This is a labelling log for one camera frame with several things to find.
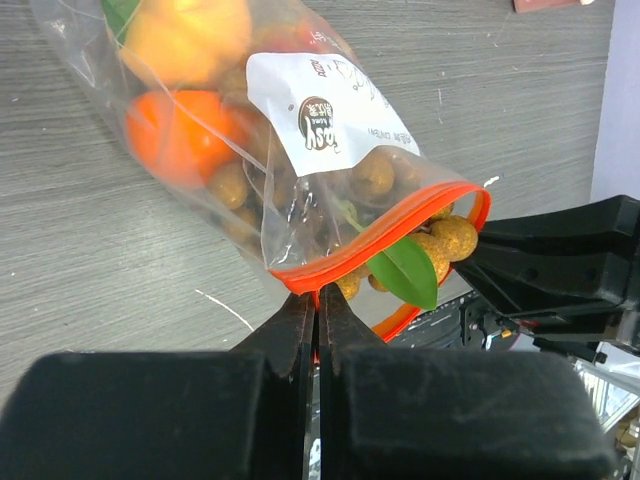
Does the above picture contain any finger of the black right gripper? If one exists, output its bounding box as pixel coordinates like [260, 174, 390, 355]
[480, 195, 639, 255]
[454, 253, 639, 350]

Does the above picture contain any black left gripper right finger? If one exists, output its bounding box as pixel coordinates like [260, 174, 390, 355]
[318, 285, 615, 479]

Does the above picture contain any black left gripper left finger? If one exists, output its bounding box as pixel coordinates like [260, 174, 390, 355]
[1, 295, 315, 479]

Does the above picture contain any brown longan bunch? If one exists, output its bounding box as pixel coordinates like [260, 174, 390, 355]
[207, 73, 491, 310]

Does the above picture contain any orange persimmon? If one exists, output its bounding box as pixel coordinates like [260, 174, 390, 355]
[125, 90, 247, 190]

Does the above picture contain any clear zip top bag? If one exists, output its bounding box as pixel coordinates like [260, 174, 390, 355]
[31, 1, 491, 340]

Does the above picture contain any orange-yellow peach fruit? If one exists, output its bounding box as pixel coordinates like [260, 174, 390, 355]
[119, 1, 252, 88]

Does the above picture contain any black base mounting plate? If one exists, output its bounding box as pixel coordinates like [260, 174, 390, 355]
[390, 291, 500, 350]

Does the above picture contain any pink perforated plastic basket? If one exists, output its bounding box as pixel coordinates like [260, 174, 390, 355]
[513, 0, 594, 14]

